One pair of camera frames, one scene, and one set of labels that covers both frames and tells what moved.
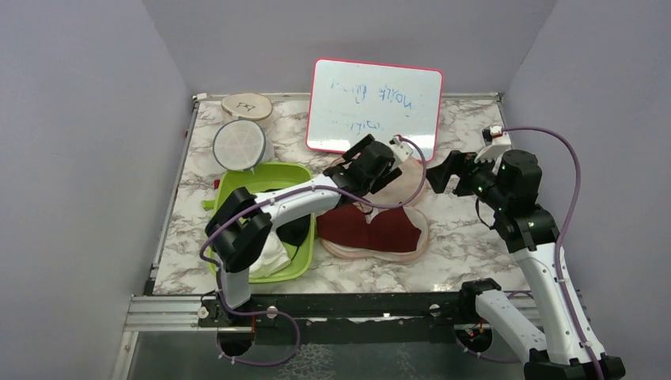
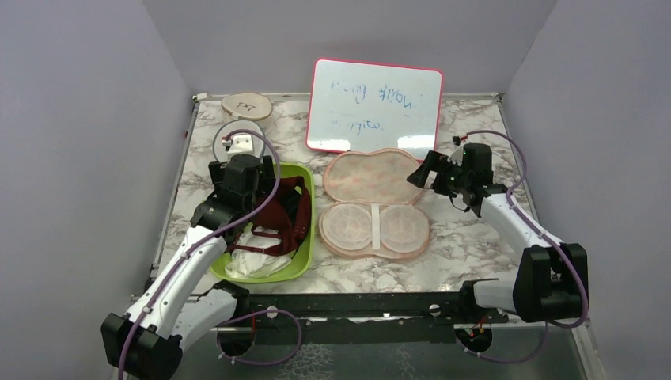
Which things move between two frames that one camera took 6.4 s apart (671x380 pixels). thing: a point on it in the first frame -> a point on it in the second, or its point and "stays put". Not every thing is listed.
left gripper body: (369, 187) -> (249, 203)
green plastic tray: (269, 177) stays put
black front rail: (326, 317) stays put
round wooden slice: (251, 107) stays put
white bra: (272, 259) stays put
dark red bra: (390, 229) -> (289, 210)
